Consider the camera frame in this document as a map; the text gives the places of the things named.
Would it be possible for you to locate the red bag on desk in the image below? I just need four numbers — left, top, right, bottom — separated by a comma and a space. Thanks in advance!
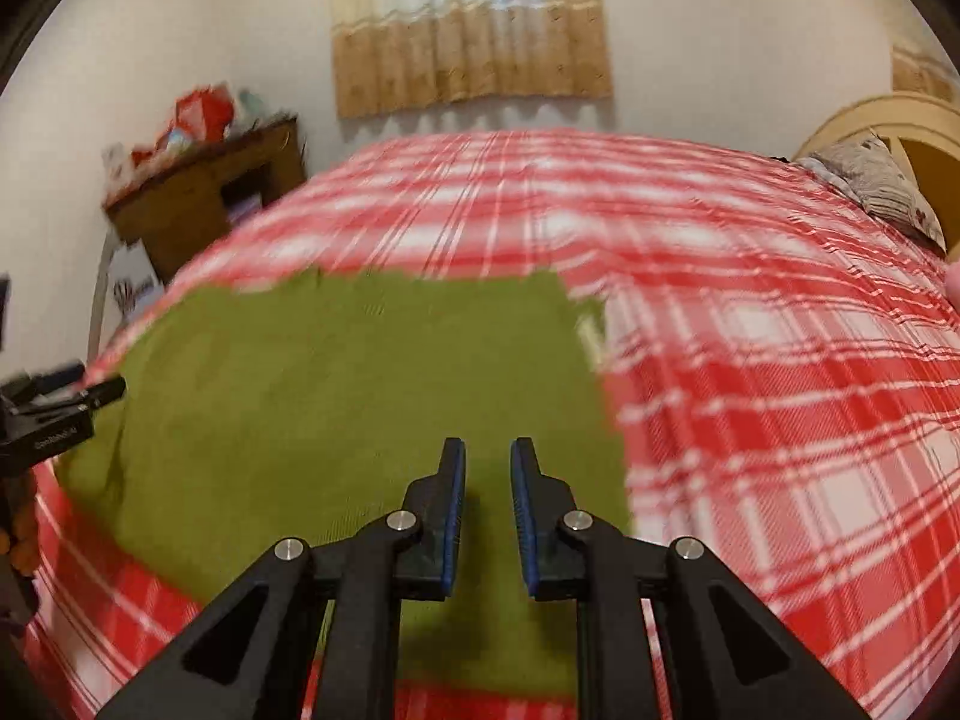
130, 83, 236, 166

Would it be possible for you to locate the cream arched bed headboard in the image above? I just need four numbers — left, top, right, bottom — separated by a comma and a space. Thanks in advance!
792, 91, 960, 257

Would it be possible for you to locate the white printed bag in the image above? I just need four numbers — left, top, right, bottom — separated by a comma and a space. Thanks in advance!
107, 241, 164, 325

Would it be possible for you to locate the green striped knit sweater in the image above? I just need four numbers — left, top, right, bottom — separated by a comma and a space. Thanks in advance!
57, 270, 630, 699

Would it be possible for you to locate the person's left hand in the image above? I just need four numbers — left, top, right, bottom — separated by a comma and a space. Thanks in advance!
2, 472, 41, 577

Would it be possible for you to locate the beige patterned window curtain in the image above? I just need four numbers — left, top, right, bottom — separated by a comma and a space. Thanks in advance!
331, 0, 613, 119

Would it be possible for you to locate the brown wooden desk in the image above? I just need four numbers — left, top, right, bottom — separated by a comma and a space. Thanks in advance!
103, 115, 306, 283

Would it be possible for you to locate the grey patterned pillow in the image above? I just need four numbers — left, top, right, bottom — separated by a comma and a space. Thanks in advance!
796, 133, 947, 255

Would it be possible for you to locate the beige curtain near headboard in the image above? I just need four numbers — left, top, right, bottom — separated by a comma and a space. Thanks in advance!
890, 37, 958, 104

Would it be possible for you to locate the red white plaid bedspread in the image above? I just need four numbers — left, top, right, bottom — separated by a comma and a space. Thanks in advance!
26, 130, 958, 718

